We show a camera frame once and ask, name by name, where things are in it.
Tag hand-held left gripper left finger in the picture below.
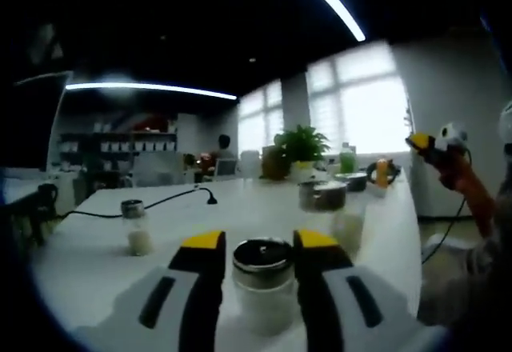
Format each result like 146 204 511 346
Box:
74 230 227 352

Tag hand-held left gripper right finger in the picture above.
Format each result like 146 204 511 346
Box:
292 229 448 352

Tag glass seasoning bottle beige contents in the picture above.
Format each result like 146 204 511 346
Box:
120 198 156 258

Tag orange drink bottle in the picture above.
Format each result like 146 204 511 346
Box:
375 158 390 188

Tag green drink bottle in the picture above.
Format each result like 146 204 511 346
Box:
338 142 358 175

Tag person's right hand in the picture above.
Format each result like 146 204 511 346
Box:
437 152 476 192

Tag large bright window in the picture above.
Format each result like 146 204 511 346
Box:
238 42 414 157

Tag patterned grey shirt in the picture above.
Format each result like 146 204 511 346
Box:
418 207 512 329

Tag potted green plant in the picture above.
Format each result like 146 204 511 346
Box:
262 124 332 181

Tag black office chair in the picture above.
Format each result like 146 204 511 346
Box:
10 182 60 247

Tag white ceiling light strip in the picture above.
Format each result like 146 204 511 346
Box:
286 0 367 43
65 82 240 102

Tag white shelf with storage boxes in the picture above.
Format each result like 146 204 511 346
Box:
58 122 179 169

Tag white jug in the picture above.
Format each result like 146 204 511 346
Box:
239 150 264 180

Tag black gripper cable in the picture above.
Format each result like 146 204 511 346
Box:
419 146 476 265

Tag black power cable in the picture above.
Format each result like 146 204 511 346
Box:
59 186 220 221

